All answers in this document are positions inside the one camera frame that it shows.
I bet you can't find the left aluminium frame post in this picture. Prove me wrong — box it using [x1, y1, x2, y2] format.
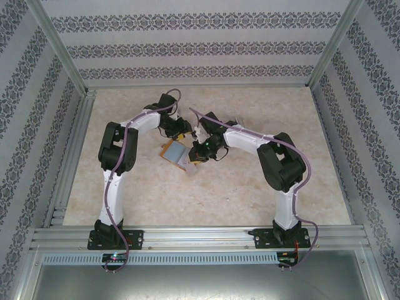
[26, 0, 90, 95]

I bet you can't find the grey metal sheet panel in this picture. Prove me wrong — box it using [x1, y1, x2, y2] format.
[31, 264, 373, 300]

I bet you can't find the orange card holder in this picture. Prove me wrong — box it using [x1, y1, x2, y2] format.
[161, 139, 193, 171]

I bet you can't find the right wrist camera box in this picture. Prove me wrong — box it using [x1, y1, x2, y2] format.
[191, 124, 205, 142]

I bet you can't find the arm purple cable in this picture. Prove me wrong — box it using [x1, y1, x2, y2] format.
[102, 89, 186, 274]
[189, 107, 320, 271]

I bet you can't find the aluminium frame post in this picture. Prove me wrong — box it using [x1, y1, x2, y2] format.
[306, 0, 366, 90]
[26, 0, 90, 95]

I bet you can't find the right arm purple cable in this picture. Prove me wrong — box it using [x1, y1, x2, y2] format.
[189, 107, 320, 271]

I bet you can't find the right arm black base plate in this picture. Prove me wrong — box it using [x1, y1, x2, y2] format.
[253, 227, 312, 250]

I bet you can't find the aluminium back frame bar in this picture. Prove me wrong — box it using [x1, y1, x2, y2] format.
[84, 82, 312, 92]

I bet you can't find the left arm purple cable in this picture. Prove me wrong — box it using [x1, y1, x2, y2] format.
[102, 89, 186, 274]

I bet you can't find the aluminium side rail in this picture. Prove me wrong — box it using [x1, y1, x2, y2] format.
[43, 89, 98, 228]

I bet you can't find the slotted grey cable duct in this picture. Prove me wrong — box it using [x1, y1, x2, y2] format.
[42, 252, 279, 265]

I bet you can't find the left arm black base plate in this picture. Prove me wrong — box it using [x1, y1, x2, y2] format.
[87, 229, 146, 251]

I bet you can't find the aluminium mounting rail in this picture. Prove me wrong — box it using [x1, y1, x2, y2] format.
[29, 226, 371, 251]

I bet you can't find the right aluminium frame post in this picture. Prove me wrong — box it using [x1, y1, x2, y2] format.
[306, 0, 366, 90]

